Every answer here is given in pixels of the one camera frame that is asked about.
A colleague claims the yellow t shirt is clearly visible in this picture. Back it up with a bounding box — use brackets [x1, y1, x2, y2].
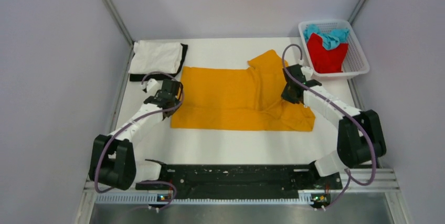
[171, 50, 315, 132]

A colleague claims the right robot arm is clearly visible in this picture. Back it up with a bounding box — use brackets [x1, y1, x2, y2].
[281, 64, 387, 188]

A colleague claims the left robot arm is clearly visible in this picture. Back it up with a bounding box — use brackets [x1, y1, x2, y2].
[89, 79, 184, 193]

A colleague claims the folded black t shirt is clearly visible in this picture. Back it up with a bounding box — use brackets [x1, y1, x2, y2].
[129, 40, 188, 82]

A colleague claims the red t shirt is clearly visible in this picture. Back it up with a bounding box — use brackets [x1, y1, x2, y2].
[306, 34, 348, 74]

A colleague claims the folded white t shirt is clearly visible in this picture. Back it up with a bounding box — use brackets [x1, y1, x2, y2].
[129, 40, 184, 74]

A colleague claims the teal t shirt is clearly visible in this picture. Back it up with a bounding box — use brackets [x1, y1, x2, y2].
[303, 24, 350, 50]

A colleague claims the white plastic basket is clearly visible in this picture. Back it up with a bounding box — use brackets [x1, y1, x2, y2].
[298, 19, 369, 80]

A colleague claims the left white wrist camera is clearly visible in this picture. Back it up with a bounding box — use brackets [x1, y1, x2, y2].
[141, 79, 162, 94]

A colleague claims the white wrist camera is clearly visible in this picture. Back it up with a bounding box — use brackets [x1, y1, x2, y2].
[301, 66, 314, 81]
[141, 79, 162, 94]

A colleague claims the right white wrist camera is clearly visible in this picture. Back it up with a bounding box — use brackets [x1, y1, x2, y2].
[301, 66, 314, 81]

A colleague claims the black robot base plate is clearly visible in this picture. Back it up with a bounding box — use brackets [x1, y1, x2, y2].
[135, 163, 343, 202]

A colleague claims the left aluminium frame post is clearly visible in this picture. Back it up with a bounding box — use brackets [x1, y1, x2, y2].
[102, 0, 134, 47]

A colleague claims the white slotted cable duct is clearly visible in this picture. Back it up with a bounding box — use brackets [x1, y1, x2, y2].
[96, 193, 314, 205]

